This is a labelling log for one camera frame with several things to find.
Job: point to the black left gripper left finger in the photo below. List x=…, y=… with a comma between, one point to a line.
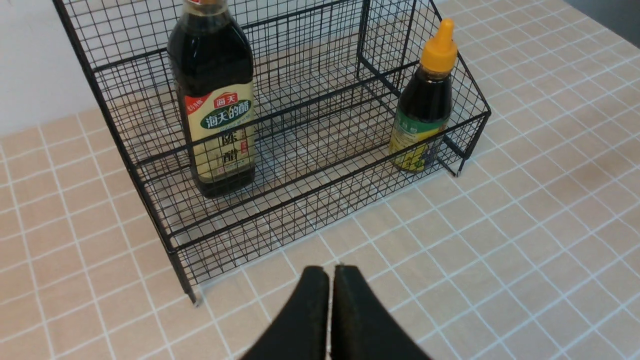
x=299, y=331

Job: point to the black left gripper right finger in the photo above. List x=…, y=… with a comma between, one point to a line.
x=361, y=327

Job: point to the small yellow-capped sauce bottle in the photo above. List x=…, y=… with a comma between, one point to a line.
x=425, y=105

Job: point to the dark vinegar bottle beige label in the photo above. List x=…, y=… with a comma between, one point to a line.
x=213, y=69

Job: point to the black wire mesh shelf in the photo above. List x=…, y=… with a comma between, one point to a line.
x=328, y=75

